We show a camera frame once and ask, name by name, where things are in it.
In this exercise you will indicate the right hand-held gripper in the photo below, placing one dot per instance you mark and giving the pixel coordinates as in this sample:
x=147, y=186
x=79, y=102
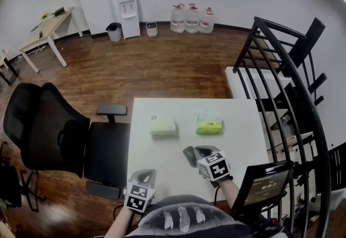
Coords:
x=215, y=166

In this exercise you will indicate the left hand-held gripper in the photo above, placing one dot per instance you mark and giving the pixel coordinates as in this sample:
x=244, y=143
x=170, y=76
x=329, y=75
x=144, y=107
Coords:
x=139, y=197

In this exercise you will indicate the person's right forearm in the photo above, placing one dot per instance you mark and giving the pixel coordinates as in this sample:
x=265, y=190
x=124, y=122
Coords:
x=229, y=193

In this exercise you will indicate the person's left forearm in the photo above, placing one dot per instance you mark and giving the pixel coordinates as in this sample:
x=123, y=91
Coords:
x=121, y=223

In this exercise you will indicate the green tissue pack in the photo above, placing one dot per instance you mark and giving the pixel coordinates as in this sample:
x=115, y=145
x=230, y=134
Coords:
x=209, y=126

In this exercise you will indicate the pale tissue pack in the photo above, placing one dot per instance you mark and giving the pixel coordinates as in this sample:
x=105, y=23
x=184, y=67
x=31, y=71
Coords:
x=162, y=126

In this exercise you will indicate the person's dark printed shirt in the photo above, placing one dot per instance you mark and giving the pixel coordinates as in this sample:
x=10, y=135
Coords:
x=189, y=219

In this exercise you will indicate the black display screen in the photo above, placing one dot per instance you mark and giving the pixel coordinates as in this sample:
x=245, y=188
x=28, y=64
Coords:
x=266, y=188

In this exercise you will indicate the white stair platform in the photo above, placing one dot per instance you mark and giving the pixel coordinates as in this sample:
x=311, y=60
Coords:
x=232, y=82

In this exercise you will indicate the black mesh office chair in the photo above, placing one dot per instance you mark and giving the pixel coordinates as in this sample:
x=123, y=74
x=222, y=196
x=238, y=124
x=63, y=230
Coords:
x=50, y=128

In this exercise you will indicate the black chair base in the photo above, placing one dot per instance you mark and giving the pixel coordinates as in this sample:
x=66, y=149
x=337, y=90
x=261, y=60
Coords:
x=27, y=189

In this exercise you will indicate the clear water jug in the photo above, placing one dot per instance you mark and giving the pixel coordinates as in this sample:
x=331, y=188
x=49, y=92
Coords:
x=177, y=20
x=192, y=21
x=206, y=22

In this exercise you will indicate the small white bin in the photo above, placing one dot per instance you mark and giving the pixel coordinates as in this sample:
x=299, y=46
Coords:
x=152, y=29

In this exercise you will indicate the grey trash bin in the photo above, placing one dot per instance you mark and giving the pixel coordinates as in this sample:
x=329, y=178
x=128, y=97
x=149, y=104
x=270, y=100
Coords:
x=114, y=33

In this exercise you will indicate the white water dispenser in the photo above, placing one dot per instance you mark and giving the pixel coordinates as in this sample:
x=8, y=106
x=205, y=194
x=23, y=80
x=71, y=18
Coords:
x=129, y=23

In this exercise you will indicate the white power strip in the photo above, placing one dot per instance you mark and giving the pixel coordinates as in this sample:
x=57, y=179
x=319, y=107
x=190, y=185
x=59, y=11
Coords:
x=40, y=48

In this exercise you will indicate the light wooden table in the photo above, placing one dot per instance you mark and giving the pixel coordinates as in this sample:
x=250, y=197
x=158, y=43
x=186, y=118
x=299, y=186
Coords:
x=52, y=25

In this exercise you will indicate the grey notebook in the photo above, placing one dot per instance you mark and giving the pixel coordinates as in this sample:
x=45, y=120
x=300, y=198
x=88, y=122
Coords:
x=34, y=28

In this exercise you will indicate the black desktop device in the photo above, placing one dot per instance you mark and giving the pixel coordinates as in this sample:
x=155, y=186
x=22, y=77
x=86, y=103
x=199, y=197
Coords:
x=59, y=10

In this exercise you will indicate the small yellow flower plant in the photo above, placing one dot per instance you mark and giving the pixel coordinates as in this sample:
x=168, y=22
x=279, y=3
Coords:
x=44, y=16

